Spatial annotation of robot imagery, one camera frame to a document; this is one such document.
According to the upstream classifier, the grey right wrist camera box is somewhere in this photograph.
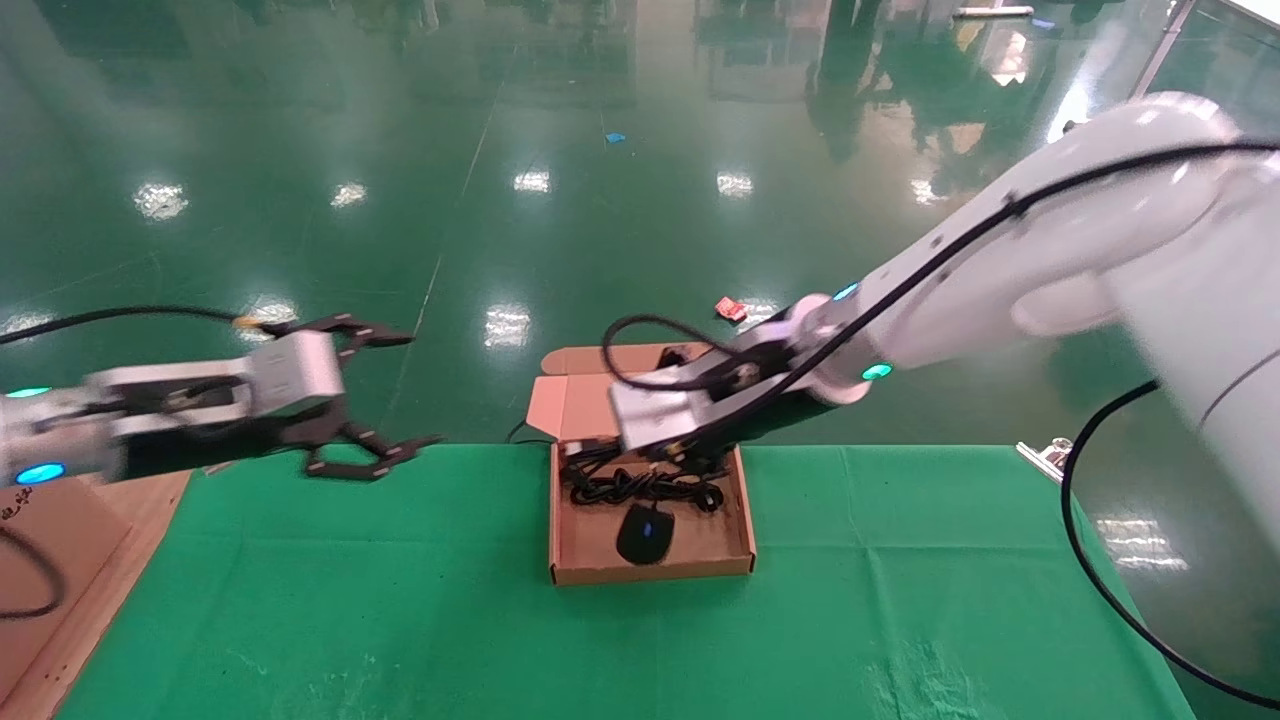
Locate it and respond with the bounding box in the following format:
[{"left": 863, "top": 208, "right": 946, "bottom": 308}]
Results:
[{"left": 608, "top": 385, "right": 723, "bottom": 453}]

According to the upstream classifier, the open brown cardboard box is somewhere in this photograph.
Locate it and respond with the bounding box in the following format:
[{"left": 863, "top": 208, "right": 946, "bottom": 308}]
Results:
[{"left": 525, "top": 344, "right": 758, "bottom": 586}]

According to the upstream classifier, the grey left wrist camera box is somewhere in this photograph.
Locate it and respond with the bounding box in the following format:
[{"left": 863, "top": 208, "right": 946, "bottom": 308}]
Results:
[{"left": 248, "top": 330, "right": 347, "bottom": 416}]

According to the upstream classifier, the thin black curved cable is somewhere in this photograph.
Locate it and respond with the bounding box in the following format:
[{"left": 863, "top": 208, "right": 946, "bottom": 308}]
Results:
[{"left": 0, "top": 525, "right": 66, "bottom": 621}]

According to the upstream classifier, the green table cloth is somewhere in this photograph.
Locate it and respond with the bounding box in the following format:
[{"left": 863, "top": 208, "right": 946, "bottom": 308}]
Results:
[{"left": 55, "top": 445, "right": 1196, "bottom": 720}]

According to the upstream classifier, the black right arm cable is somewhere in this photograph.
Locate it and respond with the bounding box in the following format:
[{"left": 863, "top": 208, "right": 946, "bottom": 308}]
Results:
[{"left": 602, "top": 140, "right": 1280, "bottom": 451}]

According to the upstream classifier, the black computer mouse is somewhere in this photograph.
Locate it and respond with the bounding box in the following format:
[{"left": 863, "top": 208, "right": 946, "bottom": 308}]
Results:
[{"left": 615, "top": 502, "right": 676, "bottom": 566}]

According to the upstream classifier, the brown cardboard sheet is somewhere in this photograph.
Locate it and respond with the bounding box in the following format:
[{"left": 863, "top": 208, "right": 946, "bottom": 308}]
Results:
[{"left": 0, "top": 478, "right": 136, "bottom": 706}]

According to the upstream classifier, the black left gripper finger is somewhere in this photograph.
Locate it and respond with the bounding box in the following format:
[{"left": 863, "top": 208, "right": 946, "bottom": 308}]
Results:
[
  {"left": 303, "top": 420, "right": 444, "bottom": 483},
  {"left": 262, "top": 314, "right": 416, "bottom": 353}
]

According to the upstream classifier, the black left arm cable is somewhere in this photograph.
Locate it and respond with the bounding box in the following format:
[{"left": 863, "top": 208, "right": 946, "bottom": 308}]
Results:
[{"left": 0, "top": 305, "right": 291, "bottom": 348}]

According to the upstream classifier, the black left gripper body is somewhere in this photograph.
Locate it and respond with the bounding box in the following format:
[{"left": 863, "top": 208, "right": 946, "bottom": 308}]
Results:
[{"left": 125, "top": 395, "right": 351, "bottom": 476}]

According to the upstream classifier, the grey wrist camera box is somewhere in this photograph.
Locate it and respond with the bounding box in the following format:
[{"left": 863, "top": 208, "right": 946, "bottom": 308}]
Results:
[
  {"left": 608, "top": 385, "right": 723, "bottom": 453},
  {"left": 248, "top": 330, "right": 347, "bottom": 416}
]

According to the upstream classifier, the silver binder clip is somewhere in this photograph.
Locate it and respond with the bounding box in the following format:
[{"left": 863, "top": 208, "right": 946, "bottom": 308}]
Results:
[{"left": 1015, "top": 437, "right": 1074, "bottom": 488}]

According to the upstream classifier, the black hanging loop cable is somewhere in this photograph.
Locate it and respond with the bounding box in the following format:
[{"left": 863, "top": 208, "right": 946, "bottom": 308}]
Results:
[{"left": 1060, "top": 380, "right": 1280, "bottom": 711}]

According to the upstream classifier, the black power cord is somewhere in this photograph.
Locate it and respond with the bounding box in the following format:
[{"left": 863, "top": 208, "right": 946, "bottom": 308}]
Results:
[{"left": 560, "top": 445, "right": 726, "bottom": 514}]

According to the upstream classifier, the white slanted table leg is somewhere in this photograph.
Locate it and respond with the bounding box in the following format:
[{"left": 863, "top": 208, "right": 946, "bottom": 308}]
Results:
[{"left": 1063, "top": 0, "right": 1198, "bottom": 134}]

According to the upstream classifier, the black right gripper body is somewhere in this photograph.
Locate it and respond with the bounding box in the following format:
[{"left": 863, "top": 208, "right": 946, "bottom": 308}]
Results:
[{"left": 690, "top": 335, "right": 801, "bottom": 461}]

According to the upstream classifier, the wooden table board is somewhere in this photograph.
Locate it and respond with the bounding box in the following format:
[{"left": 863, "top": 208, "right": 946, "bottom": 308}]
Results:
[{"left": 0, "top": 470, "right": 193, "bottom": 720}]

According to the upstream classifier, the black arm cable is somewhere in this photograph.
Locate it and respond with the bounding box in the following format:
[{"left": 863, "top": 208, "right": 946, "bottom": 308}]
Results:
[
  {"left": 0, "top": 305, "right": 291, "bottom": 348},
  {"left": 602, "top": 140, "right": 1280, "bottom": 451}
]

